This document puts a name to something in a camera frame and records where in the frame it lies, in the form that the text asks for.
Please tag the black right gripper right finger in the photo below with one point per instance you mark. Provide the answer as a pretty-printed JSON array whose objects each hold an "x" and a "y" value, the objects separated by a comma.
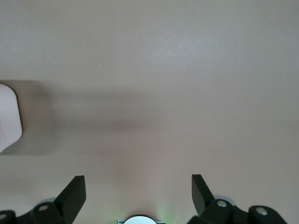
[{"x": 210, "y": 210}]

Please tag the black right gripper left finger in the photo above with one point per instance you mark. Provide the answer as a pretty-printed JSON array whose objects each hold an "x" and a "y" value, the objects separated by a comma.
[{"x": 67, "y": 200}]

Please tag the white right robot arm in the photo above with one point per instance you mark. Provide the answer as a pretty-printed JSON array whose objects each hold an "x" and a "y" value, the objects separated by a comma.
[{"x": 141, "y": 220}]

